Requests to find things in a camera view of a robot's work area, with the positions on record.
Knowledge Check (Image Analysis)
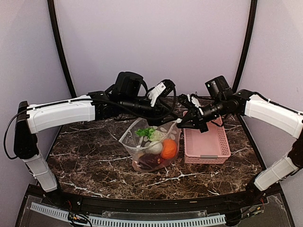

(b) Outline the orange toy fruit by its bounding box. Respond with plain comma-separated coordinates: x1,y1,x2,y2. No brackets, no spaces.
160,139,177,159

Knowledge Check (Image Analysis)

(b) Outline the pale green toy cabbage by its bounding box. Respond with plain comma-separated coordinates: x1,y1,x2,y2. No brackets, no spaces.
150,130,166,141

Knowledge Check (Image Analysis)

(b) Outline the pink perforated plastic basket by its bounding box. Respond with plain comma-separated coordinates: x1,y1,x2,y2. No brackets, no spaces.
184,117,231,164

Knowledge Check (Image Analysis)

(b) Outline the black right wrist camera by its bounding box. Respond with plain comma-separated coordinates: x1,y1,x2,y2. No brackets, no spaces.
205,75,233,101

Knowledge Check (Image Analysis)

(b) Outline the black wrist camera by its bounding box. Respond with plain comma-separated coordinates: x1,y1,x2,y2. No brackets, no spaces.
205,75,233,101
113,71,148,97

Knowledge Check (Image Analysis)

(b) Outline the clear zip top bag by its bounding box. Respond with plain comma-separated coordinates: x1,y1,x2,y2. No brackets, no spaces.
119,118,181,173

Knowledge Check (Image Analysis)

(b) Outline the dark purple toy onion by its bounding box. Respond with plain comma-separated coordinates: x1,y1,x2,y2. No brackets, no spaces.
139,154,161,167

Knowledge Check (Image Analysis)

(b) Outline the green toy leaf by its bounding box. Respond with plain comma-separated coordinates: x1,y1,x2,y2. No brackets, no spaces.
135,127,156,140

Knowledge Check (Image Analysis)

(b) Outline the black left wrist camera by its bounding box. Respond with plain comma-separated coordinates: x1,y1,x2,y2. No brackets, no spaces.
113,71,148,97

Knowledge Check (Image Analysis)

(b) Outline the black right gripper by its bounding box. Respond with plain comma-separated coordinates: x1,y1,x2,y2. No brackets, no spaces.
177,97,227,132

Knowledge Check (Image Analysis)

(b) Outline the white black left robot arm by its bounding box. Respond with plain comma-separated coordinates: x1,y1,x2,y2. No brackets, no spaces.
14,91,177,206

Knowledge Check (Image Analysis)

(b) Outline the white toy radish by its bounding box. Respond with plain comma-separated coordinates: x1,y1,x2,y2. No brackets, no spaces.
145,141,163,155

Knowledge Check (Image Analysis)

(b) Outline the black right frame post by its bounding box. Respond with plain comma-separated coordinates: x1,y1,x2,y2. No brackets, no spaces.
232,0,258,92

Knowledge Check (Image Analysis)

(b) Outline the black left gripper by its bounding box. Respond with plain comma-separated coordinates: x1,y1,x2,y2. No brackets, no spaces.
121,96,179,126

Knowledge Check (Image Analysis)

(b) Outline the black frame post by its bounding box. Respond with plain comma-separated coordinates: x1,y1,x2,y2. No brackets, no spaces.
47,0,77,98
232,0,258,92

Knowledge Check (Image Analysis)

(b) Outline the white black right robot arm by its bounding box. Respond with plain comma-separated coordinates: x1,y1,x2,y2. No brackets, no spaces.
177,89,303,205

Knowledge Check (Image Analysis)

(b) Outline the black left frame post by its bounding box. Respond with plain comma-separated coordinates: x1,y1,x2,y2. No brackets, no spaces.
47,0,77,98

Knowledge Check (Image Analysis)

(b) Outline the grey slotted cable duct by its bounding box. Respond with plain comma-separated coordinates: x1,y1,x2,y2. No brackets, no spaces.
30,202,226,227

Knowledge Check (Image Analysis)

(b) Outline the black front mounting rail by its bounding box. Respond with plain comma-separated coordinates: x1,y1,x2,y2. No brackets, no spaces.
23,184,280,222

